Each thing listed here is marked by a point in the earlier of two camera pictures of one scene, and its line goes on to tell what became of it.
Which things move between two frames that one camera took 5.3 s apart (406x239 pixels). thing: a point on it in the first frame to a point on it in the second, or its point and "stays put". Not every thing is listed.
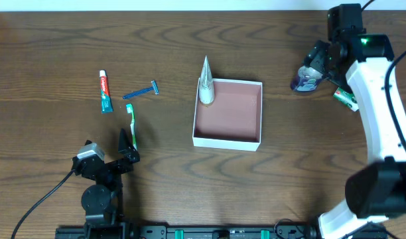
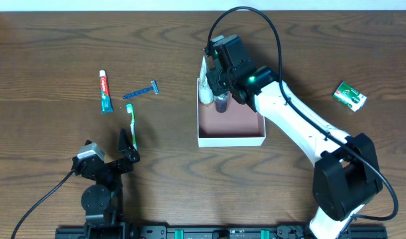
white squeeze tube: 207,87 stays put
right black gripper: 318,62 to 216,79
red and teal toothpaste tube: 106,101 stays put
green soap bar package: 347,99 stays put
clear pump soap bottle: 306,79 to 221,101
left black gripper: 113,165 stays put
